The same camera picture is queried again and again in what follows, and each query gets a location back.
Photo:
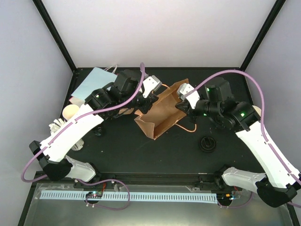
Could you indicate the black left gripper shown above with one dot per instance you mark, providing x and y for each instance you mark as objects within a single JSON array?
[{"x": 152, "y": 98}]

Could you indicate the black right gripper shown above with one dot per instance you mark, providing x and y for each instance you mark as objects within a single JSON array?
[{"x": 185, "y": 106}]

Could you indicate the brown paper bag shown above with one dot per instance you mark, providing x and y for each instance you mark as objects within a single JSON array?
[{"x": 163, "y": 114}]

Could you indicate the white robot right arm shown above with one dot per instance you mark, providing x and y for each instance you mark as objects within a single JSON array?
[{"x": 277, "y": 185}]

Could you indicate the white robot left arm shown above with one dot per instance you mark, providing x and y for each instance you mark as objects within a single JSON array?
[{"x": 129, "y": 90}]

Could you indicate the black coffee cup lid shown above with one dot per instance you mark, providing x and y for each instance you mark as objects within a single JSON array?
[{"x": 207, "y": 144}]

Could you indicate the brown pulp cup carrier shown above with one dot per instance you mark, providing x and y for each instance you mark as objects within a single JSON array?
[{"x": 126, "y": 111}]

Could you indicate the light blue paper bag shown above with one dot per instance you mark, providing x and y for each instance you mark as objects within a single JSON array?
[{"x": 96, "y": 79}]

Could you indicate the right paper cup stack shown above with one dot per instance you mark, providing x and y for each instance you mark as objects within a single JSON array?
[{"x": 257, "y": 109}]

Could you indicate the paper cup stack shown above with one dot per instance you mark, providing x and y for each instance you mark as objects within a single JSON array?
[
  {"x": 257, "y": 109},
  {"x": 69, "y": 111}
]

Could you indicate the left paper cup stack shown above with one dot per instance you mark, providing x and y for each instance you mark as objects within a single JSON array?
[{"x": 69, "y": 111}]

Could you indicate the white plastic cutlery bundle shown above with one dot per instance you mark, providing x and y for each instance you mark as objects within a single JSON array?
[{"x": 56, "y": 125}]

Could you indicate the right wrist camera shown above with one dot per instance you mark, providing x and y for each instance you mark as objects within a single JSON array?
[{"x": 186, "y": 92}]

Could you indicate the black aluminium rail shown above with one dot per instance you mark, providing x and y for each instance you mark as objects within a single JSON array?
[{"x": 162, "y": 179}]

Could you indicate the light blue cable duct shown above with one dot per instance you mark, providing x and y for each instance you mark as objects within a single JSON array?
[{"x": 125, "y": 196}]

